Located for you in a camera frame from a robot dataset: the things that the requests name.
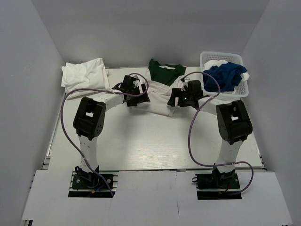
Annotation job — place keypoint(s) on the white plastic basket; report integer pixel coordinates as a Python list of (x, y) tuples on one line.
[(242, 89)]

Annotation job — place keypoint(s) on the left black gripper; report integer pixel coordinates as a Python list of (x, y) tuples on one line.
[(140, 99)]

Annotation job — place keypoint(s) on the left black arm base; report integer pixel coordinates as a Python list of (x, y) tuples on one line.
[(80, 188)]

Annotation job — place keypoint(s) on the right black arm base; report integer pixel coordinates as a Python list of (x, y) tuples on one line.
[(207, 189)]

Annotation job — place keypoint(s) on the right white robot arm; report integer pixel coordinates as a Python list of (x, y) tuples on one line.
[(234, 125)]

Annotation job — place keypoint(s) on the white and green raglan t-shirt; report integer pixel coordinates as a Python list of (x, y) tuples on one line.
[(161, 79)]

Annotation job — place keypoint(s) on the blue t-shirt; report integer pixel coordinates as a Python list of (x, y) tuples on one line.
[(228, 75)]

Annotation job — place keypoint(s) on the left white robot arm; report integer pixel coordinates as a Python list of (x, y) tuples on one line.
[(89, 120)]

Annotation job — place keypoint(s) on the folded white t-shirt stack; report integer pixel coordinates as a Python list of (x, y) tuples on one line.
[(91, 74)]

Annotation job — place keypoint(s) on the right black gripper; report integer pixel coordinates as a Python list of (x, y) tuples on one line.
[(178, 92)]

